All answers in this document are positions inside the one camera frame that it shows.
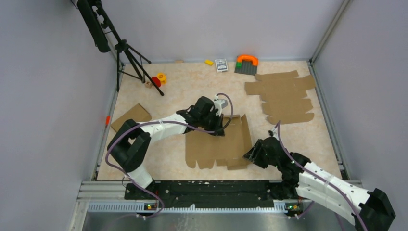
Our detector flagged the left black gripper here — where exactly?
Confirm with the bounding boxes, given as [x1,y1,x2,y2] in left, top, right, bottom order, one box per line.
[199,111,225,137]

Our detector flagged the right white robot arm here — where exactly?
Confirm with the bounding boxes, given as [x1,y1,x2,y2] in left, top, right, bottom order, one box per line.
[243,137,396,231]

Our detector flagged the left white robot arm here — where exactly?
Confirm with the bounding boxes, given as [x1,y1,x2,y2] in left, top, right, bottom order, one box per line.
[105,93,233,199]

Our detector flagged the folded brown cardboard box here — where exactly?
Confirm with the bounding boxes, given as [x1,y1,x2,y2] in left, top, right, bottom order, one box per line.
[111,103,152,131]

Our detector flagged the playing card deck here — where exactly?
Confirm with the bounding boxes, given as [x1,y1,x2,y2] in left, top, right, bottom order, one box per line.
[215,59,229,73]

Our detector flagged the yellow toy block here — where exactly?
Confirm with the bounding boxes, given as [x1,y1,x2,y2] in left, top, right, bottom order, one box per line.
[204,59,214,66]

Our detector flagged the dark grey building plate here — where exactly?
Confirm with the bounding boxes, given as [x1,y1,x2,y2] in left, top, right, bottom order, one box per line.
[234,61,257,76]

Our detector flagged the stack of flat cardboard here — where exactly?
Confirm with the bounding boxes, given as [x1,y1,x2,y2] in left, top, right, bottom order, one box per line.
[244,70,316,125]

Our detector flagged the yellow round disc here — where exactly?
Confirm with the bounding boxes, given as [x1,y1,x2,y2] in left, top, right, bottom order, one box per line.
[156,73,167,84]

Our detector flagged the red round disc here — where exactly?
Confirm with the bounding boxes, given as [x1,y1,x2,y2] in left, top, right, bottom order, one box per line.
[152,77,162,87]

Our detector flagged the orange U-shaped toy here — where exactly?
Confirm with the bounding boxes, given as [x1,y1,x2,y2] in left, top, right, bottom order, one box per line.
[236,54,258,66]

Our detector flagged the small wooden cube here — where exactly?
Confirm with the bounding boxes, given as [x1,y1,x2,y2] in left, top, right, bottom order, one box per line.
[145,82,153,88]

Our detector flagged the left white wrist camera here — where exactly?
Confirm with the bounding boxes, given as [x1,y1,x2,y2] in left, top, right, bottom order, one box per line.
[213,95,228,116]

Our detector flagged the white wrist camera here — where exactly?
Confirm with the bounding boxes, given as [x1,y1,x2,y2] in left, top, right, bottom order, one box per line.
[268,127,279,139]
[213,95,228,116]

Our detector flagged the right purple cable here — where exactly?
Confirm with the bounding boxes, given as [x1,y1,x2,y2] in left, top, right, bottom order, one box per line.
[274,120,369,231]

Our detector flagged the purple cable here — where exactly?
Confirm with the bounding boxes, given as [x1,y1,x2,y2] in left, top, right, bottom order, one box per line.
[105,92,234,220]
[274,120,369,231]

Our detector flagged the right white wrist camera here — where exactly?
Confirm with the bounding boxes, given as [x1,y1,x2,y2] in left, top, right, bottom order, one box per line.
[268,127,279,139]

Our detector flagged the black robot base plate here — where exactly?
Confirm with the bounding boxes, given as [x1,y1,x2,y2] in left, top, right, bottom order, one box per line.
[124,180,305,213]

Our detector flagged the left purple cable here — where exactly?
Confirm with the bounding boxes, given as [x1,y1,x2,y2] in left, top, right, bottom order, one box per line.
[105,92,234,220]

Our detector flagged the black camera tripod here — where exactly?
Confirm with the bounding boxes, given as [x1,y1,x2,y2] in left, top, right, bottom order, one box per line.
[71,0,165,96]

